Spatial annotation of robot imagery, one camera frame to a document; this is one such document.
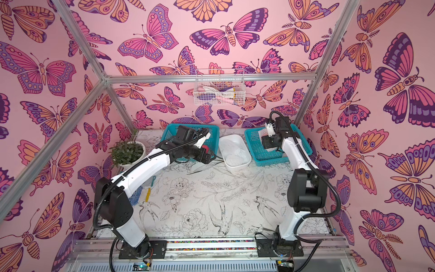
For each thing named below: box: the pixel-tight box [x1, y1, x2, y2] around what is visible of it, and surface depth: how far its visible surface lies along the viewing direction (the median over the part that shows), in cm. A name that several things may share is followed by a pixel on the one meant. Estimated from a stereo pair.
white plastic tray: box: [218, 134, 253, 172], surface depth 105 cm
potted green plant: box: [108, 130, 147, 170], surface depth 89 cm
